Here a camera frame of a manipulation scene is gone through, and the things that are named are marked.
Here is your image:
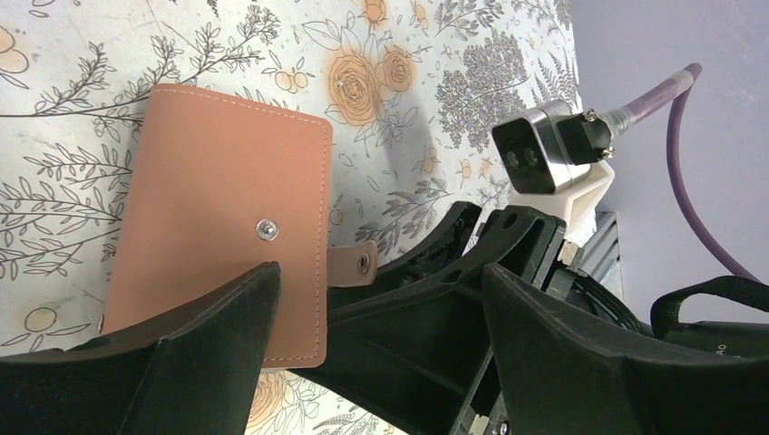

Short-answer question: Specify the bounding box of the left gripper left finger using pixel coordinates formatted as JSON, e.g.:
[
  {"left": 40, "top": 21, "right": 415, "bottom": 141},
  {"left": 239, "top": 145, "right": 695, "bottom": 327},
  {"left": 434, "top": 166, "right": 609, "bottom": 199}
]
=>
[{"left": 1, "top": 262, "right": 280, "bottom": 434}]

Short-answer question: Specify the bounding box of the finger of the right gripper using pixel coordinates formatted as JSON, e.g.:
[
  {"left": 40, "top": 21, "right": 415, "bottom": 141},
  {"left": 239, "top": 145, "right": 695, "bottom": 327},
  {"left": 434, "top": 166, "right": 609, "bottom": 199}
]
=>
[
  {"left": 298, "top": 206, "right": 565, "bottom": 434},
  {"left": 328, "top": 201, "right": 482, "bottom": 310}
]

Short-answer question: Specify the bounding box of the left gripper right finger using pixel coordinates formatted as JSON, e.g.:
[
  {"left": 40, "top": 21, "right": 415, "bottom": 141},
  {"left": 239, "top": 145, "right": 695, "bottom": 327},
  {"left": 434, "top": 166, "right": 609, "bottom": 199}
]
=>
[{"left": 482, "top": 264, "right": 768, "bottom": 434}]

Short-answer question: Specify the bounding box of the brown leather card holder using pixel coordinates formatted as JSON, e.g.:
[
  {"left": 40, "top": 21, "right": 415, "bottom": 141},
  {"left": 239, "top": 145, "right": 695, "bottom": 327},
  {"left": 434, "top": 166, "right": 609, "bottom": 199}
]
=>
[{"left": 102, "top": 84, "right": 378, "bottom": 370}]

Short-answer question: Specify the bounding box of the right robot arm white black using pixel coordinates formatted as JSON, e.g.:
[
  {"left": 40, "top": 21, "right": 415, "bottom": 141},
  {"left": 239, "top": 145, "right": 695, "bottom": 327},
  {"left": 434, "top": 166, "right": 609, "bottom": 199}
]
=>
[{"left": 300, "top": 202, "right": 768, "bottom": 434}]

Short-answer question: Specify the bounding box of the floral table mat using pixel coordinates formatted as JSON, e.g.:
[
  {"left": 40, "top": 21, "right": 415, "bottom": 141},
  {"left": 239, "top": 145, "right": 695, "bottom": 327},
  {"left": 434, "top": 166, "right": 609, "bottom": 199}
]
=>
[{"left": 1, "top": 1, "right": 579, "bottom": 434}]

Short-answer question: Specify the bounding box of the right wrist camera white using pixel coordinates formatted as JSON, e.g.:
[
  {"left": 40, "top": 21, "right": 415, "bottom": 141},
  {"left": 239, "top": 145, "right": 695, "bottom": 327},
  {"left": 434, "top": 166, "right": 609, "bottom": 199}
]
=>
[{"left": 492, "top": 100, "right": 615, "bottom": 241}]

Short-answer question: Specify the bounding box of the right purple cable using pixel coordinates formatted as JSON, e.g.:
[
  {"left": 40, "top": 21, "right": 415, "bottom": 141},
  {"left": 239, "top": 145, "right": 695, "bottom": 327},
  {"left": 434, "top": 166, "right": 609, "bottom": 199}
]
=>
[{"left": 600, "top": 63, "right": 764, "bottom": 284}]

